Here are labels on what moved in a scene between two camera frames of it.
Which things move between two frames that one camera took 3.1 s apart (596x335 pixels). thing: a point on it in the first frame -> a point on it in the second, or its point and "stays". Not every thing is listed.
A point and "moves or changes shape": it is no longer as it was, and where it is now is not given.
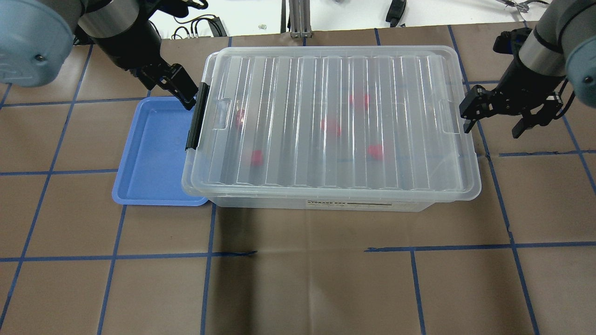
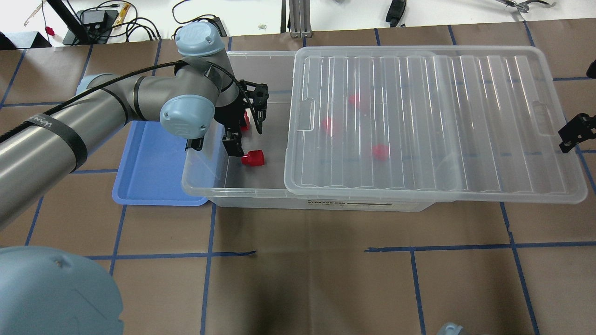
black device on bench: [395, 11] stays
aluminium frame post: [300, 18] stays
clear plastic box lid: [336, 123] moves or changes shape
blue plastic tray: [149, 168] stays
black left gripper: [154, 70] -> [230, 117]
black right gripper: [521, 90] -> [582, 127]
